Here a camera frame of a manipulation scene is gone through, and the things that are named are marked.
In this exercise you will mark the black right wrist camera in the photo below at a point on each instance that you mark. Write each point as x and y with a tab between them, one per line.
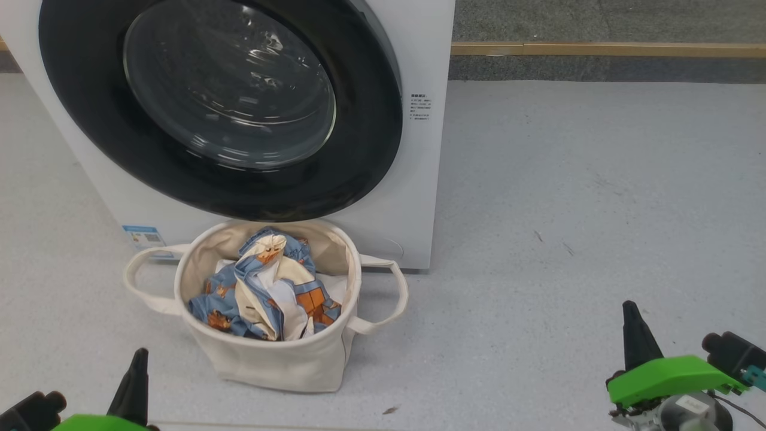
733	356

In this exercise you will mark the white front-load washing machine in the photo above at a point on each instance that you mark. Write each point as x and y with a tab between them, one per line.
419	179

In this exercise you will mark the cream canvas laundry basket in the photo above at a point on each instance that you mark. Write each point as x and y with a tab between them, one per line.
281	365

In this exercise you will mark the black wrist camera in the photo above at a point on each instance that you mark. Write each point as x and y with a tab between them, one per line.
733	356
30	413

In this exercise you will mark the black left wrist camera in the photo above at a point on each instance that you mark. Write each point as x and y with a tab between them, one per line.
30	413

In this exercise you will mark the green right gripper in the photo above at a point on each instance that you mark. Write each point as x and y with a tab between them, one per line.
670	374

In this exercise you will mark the blue orange patterned clothes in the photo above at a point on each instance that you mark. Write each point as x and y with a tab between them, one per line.
269	287

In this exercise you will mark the black round glass washer door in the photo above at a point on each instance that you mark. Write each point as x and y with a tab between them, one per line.
90	120

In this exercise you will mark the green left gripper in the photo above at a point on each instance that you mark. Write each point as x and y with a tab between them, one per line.
96	424

